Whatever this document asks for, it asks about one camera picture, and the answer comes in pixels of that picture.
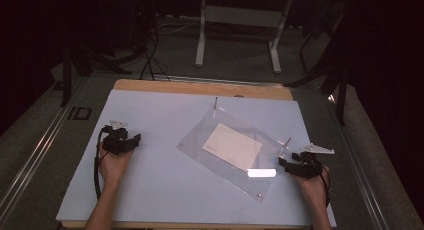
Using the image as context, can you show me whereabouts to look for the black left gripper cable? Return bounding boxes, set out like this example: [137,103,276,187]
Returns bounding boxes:
[93,125,112,202]

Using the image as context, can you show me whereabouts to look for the black floor cables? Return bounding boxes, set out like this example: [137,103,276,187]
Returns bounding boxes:
[139,29,172,82]

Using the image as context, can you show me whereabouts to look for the white floor cable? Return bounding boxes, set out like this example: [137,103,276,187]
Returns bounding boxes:
[155,19,202,37]

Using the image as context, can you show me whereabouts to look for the metal floor rail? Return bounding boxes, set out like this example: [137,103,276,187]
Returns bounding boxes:
[327,93,390,230]
[150,74,285,88]
[0,75,88,221]

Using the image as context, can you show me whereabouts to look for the person's left hand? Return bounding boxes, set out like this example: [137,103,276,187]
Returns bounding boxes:
[98,144,136,188]

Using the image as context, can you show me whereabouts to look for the black metal stand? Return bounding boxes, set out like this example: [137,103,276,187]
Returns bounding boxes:
[59,0,134,108]
[284,0,355,127]

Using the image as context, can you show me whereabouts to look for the white metal desk frame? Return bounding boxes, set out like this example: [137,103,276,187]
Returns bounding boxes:
[194,0,295,75]

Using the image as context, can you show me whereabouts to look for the person's right hand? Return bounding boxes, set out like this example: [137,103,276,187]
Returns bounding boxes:
[291,165,331,205]

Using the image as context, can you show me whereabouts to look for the wooden table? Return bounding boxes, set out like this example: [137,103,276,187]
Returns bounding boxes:
[60,78,335,230]

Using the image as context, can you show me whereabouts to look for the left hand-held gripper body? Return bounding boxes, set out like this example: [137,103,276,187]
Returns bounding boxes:
[101,119,133,155]

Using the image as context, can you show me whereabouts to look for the clear acrylic photo frame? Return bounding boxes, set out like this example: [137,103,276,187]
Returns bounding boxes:
[175,96,292,204]

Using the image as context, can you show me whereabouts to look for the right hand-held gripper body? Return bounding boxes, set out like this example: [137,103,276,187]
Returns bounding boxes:
[287,142,336,180]

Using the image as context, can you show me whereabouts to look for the white table mat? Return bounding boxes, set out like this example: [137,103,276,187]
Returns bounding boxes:
[55,88,337,229]

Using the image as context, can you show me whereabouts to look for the photo card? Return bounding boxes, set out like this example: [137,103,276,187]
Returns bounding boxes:
[201,122,264,173]

